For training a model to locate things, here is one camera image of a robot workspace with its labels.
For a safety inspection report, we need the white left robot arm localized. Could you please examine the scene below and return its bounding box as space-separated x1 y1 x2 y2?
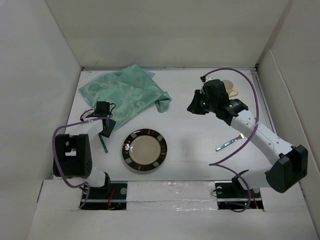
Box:
52 109 112 199

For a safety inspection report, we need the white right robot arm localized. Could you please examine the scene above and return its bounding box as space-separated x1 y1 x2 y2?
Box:
187 76 308 197

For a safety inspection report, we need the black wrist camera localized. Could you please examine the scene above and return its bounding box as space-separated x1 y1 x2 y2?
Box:
94 101 110 118
203 79 229 101

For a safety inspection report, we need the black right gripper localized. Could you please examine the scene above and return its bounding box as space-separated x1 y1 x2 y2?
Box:
186 89 217 115

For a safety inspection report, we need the green patterned cloth placemat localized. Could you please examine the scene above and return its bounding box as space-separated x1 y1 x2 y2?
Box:
79 64 172 131

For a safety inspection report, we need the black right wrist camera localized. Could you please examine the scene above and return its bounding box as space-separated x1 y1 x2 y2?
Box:
203 79 229 101

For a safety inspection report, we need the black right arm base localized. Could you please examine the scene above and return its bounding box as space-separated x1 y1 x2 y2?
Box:
211 180 264 211

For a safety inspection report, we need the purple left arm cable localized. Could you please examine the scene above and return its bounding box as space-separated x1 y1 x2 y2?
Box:
51 108 106 208

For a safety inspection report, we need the green handled steak knife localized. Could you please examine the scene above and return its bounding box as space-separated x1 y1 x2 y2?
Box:
98 134 109 153

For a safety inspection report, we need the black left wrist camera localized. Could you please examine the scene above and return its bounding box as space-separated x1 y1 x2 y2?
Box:
94 101 110 118

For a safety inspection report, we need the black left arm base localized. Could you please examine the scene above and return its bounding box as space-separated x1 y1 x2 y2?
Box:
79 181 128 211

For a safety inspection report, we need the dark rimmed cream plate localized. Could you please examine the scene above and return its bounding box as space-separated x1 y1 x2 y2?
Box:
121 128 168 172

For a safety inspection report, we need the green handled silver fork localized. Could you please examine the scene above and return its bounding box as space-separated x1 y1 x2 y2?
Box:
215 133 245 152

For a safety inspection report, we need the yellow ceramic mug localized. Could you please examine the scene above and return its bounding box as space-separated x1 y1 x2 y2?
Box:
222 79 239 98

